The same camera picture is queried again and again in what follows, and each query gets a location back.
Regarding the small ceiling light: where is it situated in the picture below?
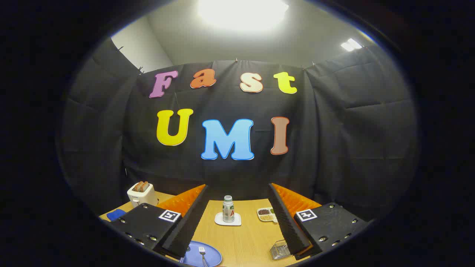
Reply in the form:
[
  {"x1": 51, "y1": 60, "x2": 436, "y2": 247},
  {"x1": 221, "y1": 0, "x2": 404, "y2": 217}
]
[{"x1": 341, "y1": 38, "x2": 362, "y2": 52}]

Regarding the white toaster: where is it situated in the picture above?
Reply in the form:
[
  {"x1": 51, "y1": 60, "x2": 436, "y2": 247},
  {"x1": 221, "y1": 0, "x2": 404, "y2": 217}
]
[{"x1": 127, "y1": 181, "x2": 158, "y2": 207}]

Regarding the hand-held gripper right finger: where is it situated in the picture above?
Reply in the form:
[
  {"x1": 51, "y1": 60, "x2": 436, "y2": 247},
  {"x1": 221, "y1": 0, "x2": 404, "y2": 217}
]
[{"x1": 268, "y1": 183, "x2": 369, "y2": 256}]

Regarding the black backdrop cloth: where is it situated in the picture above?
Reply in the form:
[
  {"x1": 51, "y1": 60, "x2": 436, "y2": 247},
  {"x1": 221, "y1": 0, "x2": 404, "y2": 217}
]
[{"x1": 59, "y1": 37, "x2": 420, "y2": 223}]

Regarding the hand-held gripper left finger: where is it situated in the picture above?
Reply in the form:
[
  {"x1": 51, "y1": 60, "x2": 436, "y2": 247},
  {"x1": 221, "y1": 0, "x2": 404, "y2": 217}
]
[{"x1": 110, "y1": 184, "x2": 209, "y2": 259}]

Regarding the blue cloth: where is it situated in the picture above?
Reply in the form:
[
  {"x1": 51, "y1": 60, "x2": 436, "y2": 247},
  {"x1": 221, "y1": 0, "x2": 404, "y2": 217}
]
[{"x1": 107, "y1": 209, "x2": 127, "y2": 222}]

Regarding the white divided snack dish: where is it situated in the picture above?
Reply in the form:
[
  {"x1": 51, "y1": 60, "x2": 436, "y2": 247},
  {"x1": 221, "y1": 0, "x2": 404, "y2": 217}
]
[{"x1": 257, "y1": 207, "x2": 278, "y2": 224}]

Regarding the metal wire basket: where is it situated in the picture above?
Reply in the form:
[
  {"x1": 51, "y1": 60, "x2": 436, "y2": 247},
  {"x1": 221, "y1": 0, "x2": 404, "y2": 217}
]
[{"x1": 270, "y1": 240, "x2": 291, "y2": 260}]

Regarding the white coaster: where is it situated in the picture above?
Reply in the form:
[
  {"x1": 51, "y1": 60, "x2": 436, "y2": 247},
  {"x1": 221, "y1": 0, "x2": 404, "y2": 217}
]
[{"x1": 214, "y1": 212, "x2": 242, "y2": 227}]

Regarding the blue plate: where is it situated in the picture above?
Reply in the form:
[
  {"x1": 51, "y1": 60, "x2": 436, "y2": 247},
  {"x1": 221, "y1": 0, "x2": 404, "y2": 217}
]
[{"x1": 179, "y1": 241, "x2": 222, "y2": 267}]

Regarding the large ceiling light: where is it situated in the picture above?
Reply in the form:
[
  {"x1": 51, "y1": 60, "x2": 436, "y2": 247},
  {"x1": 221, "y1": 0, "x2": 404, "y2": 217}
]
[{"x1": 197, "y1": 0, "x2": 290, "y2": 32}]

